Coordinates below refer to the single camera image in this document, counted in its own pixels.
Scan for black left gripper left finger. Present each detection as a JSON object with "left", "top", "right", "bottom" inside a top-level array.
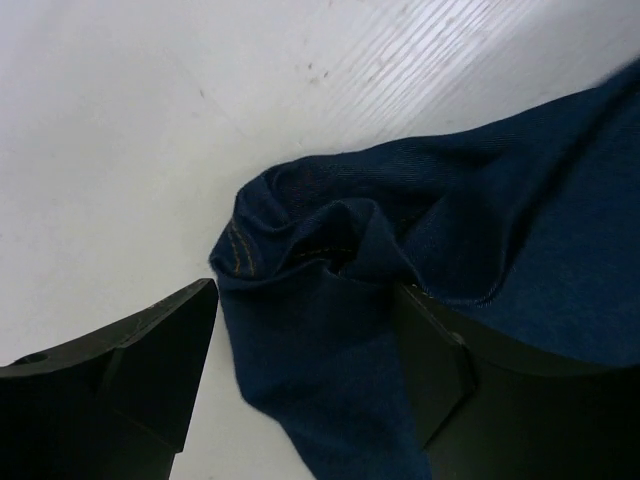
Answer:
[{"left": 1, "top": 278, "right": 218, "bottom": 480}]

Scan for dark blue denim trousers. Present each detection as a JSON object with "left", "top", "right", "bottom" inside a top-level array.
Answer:
[{"left": 210, "top": 63, "right": 639, "bottom": 479}]

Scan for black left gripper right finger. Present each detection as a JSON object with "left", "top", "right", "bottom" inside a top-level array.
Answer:
[{"left": 394, "top": 285, "right": 639, "bottom": 479}]

